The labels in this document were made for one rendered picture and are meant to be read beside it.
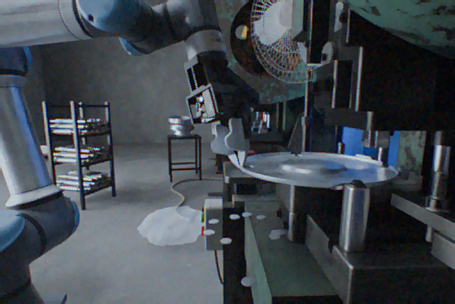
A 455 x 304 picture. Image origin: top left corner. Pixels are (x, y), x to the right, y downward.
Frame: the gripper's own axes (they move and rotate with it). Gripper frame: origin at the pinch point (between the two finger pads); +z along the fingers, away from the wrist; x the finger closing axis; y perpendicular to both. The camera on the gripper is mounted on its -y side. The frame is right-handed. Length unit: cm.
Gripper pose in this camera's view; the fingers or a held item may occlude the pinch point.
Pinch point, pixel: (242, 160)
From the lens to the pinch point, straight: 54.4
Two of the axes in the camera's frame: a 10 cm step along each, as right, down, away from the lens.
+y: -6.6, 1.4, -7.4
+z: 2.5, 9.7, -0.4
